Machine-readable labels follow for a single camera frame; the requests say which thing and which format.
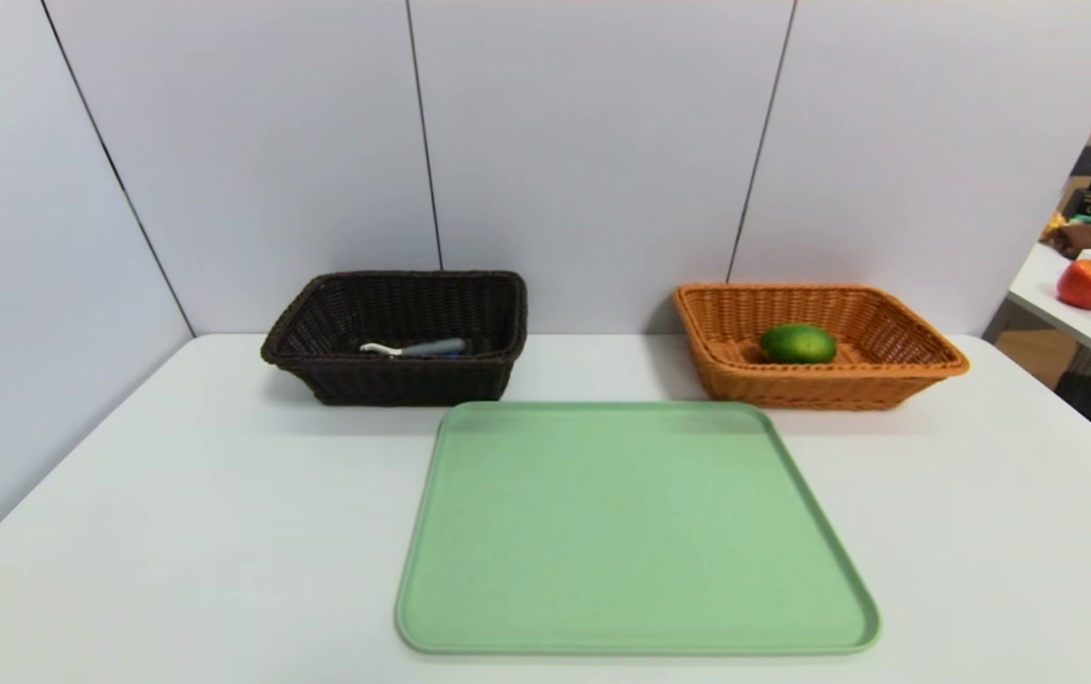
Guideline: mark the green citrus fruit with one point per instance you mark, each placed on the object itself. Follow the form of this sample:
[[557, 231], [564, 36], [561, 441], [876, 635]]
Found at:
[[797, 343]]

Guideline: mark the dark brown wicker basket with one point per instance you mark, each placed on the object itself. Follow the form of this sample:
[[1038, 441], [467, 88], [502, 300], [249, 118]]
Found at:
[[393, 380]]

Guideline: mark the orange wicker basket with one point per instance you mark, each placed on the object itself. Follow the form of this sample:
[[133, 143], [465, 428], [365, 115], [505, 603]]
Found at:
[[793, 385]]

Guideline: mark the light green plastic tray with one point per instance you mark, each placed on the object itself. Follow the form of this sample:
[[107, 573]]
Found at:
[[622, 551]]

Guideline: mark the red apple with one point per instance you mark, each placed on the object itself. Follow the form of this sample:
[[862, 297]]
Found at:
[[1087, 283]]

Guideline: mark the brown cloth bundle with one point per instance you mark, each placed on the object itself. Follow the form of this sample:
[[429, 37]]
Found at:
[[1082, 237]]

